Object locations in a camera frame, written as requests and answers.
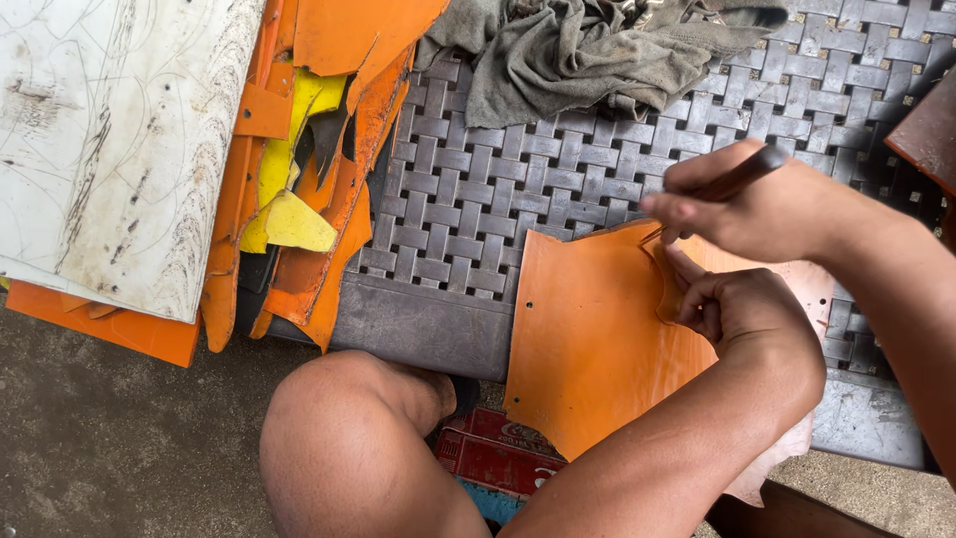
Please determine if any scratched white cutting board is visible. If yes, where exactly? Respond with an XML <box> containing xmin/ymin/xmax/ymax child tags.
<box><xmin>0</xmin><ymin>0</ymin><xmax>267</xmax><ymax>324</ymax></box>

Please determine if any pile of orange leather scraps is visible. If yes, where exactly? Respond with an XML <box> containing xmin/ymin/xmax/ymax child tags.
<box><xmin>3</xmin><ymin>0</ymin><xmax>451</xmax><ymax>369</ymax></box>

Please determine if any yellow leather scrap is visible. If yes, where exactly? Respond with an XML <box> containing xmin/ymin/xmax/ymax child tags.
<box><xmin>239</xmin><ymin>190</ymin><xmax>339</xmax><ymax>255</ymax></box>
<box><xmin>256</xmin><ymin>69</ymin><xmax>349</xmax><ymax>210</ymax></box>

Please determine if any reddish-brown wooden board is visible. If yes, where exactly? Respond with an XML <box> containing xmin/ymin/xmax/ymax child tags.
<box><xmin>885</xmin><ymin>69</ymin><xmax>956</xmax><ymax>198</ymax></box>

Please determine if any red plastic crate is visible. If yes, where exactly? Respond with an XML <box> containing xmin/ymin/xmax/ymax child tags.
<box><xmin>433</xmin><ymin>407</ymin><xmax>569</xmax><ymax>500</ymax></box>

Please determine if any small orange leather pattern piece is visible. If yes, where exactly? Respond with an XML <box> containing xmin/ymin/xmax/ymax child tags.
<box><xmin>640</xmin><ymin>238</ymin><xmax>718</xmax><ymax>326</ymax></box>

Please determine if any large orange leather sheet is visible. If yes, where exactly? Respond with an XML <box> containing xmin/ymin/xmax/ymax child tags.
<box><xmin>502</xmin><ymin>219</ymin><xmax>836</xmax><ymax>508</ymax></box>

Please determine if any brown-handled cutting knife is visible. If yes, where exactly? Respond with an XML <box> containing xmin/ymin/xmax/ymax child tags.
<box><xmin>638</xmin><ymin>144</ymin><xmax>790</xmax><ymax>248</ymax></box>

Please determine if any grey woven-pattern plastic table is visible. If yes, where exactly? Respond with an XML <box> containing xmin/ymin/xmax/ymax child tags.
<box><xmin>235</xmin><ymin>0</ymin><xmax>956</xmax><ymax>473</ymax></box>

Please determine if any person's bare leg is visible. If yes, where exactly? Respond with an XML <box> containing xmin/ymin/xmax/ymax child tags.
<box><xmin>258</xmin><ymin>350</ymin><xmax>494</xmax><ymax>538</ymax></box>

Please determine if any person's left hand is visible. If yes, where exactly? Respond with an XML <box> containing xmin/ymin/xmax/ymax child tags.
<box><xmin>663</xmin><ymin>244</ymin><xmax>827</xmax><ymax>391</ymax></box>

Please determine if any grey crumpled cloth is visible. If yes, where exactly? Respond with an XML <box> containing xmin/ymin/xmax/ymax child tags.
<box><xmin>414</xmin><ymin>0</ymin><xmax>790</xmax><ymax>130</ymax></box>

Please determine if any person's right hand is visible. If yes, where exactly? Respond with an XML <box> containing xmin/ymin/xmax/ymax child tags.
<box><xmin>638</xmin><ymin>139</ymin><xmax>848</xmax><ymax>264</ymax></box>

